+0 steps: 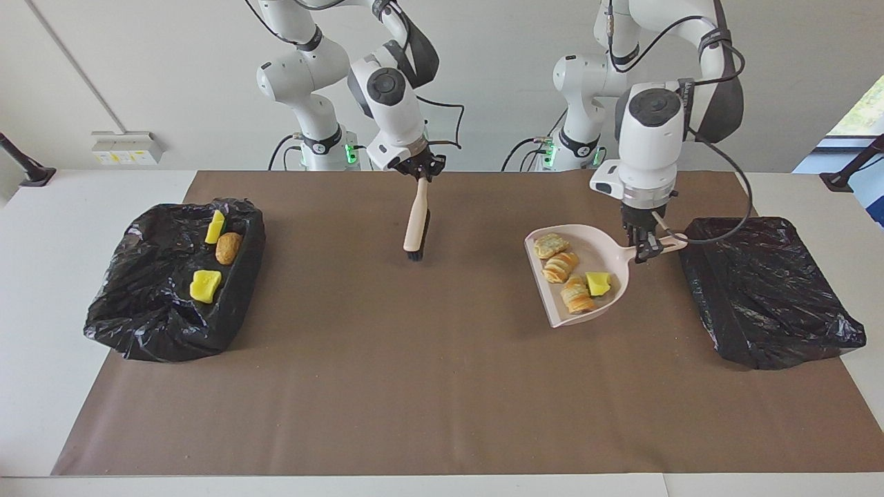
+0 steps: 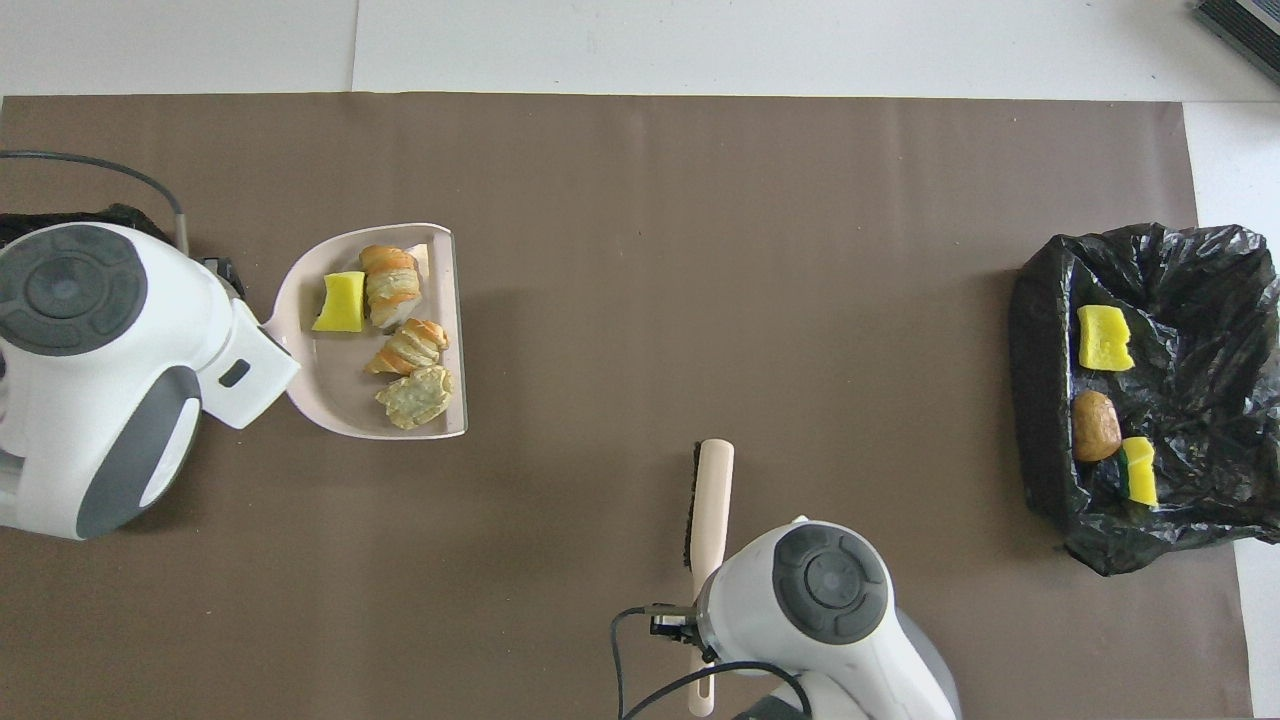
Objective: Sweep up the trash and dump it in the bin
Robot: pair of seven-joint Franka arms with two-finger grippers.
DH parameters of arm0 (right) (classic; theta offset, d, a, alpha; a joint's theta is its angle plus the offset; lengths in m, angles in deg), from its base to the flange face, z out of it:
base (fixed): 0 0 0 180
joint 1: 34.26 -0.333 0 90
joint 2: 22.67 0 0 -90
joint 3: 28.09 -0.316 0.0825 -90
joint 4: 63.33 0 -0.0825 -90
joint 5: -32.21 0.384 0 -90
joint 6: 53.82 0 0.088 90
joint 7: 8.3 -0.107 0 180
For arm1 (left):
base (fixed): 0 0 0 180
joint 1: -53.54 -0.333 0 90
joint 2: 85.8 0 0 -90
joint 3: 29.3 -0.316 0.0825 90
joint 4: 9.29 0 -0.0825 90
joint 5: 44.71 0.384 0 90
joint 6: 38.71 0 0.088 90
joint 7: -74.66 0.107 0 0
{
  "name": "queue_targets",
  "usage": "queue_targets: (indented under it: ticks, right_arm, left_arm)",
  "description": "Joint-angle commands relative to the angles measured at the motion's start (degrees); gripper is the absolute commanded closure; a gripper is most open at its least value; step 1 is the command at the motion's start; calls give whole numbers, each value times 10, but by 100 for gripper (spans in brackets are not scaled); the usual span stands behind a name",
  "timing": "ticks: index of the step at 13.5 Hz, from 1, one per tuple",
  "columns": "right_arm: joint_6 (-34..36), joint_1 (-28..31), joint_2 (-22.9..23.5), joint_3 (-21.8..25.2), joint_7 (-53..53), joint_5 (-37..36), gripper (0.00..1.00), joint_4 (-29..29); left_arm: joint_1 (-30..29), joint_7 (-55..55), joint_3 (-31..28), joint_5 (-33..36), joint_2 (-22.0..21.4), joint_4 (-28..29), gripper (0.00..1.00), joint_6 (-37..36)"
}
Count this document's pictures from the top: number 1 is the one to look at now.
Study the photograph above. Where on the pale pink plastic dustpan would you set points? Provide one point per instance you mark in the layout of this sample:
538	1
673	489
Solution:
587	241

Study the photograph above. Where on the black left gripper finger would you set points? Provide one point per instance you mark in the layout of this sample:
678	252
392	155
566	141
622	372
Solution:
641	248
657	245

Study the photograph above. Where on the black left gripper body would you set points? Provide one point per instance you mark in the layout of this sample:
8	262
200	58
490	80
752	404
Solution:
644	217

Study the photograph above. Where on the window with green view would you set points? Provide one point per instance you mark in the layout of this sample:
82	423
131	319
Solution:
863	110

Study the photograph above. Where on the brown toy bread roll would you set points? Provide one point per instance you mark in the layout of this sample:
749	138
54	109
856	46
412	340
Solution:
228	248

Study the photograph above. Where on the beige hand brush black bristles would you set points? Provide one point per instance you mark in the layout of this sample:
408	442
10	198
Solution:
416	221

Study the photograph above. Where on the orange toy croissant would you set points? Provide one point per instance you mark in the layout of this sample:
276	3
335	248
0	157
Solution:
577	297
561	266

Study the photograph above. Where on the pale toy bread piece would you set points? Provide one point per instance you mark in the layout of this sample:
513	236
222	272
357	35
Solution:
551	246

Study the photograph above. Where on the yellow green scouring sponge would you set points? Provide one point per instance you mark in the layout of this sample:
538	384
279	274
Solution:
215	228

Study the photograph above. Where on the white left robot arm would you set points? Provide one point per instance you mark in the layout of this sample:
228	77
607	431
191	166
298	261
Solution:
649	138

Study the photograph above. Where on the bin with loose black bag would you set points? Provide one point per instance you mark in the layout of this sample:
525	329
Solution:
152	310

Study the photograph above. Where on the white wall socket box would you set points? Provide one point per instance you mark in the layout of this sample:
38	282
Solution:
128	147

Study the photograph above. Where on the brown paper table mat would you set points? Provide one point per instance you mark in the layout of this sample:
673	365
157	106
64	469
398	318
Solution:
442	428

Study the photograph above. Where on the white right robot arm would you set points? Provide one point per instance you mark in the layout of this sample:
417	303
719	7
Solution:
390	103

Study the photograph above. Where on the bin with tight black bag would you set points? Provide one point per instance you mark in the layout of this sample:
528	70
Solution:
760	290

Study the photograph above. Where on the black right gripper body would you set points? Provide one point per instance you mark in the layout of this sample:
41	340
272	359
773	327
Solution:
420	164

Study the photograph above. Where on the yellow sponge piece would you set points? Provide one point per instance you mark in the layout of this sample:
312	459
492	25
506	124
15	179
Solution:
598	284
206	286

